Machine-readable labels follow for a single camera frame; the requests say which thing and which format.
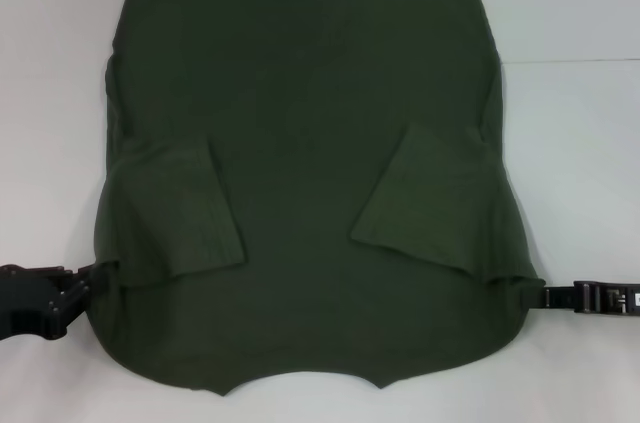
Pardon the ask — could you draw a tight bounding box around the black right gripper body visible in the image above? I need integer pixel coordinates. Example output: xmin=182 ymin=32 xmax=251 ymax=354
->
xmin=573 ymin=280 xmax=640 ymax=318

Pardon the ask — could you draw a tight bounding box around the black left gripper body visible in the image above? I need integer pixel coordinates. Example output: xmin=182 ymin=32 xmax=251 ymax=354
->
xmin=0 ymin=265 xmax=80 ymax=343

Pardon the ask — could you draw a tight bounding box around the dark green shirt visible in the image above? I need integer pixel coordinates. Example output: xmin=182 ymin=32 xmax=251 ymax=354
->
xmin=87 ymin=0 xmax=547 ymax=385

